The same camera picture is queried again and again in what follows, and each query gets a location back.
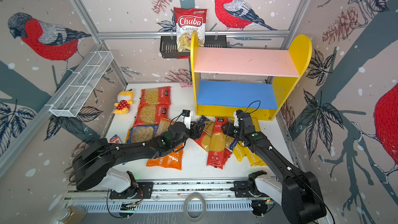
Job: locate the red macaroni bag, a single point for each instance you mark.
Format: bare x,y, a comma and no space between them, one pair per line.
151,114
155,96

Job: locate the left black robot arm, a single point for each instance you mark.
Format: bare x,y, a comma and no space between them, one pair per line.
92,164

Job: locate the red macaroni bag far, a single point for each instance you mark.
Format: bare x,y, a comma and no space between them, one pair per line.
155,96

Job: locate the glass jar with lid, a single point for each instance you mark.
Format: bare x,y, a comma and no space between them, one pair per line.
71,215

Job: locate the dark blue spaghetti bag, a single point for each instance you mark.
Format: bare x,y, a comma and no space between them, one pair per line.
230,143

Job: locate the orange Pastatime macaroni bag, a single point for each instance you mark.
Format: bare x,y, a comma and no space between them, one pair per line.
171,161

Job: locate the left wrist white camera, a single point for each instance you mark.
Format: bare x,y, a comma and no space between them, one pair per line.
186,118

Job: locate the blue macaroni bag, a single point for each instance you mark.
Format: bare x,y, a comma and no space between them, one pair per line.
140,134

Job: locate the clear tape roll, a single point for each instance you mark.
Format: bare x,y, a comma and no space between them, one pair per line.
194,207

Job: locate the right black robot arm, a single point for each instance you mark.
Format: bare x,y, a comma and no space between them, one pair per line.
297,192

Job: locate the yellow pastatime spaghetti bag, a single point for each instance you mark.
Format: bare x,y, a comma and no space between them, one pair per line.
252,157
239,151

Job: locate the yellow plush toy red dress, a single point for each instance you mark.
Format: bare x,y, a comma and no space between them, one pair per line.
124,101

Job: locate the red Chuba cassava chips bag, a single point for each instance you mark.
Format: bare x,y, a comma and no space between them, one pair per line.
188,21

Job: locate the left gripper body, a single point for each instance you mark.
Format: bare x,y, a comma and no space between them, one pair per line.
192,133

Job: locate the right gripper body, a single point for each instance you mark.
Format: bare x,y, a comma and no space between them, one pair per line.
240,134

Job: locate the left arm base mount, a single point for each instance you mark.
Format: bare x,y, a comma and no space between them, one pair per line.
137,190

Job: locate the red macaroni bag near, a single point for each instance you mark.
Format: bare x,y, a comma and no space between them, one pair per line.
151,114

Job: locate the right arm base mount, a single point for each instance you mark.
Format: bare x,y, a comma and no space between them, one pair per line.
253,188

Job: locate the red spaghetti bag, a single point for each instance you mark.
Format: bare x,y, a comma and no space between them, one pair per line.
205,138
218,154

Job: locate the white mesh wall shelf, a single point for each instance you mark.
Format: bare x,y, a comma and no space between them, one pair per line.
83,82

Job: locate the yellow shelf pink blue boards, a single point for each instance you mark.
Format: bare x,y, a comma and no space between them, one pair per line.
222,98

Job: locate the black wire wall basket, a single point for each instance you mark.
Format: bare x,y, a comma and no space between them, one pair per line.
168,46

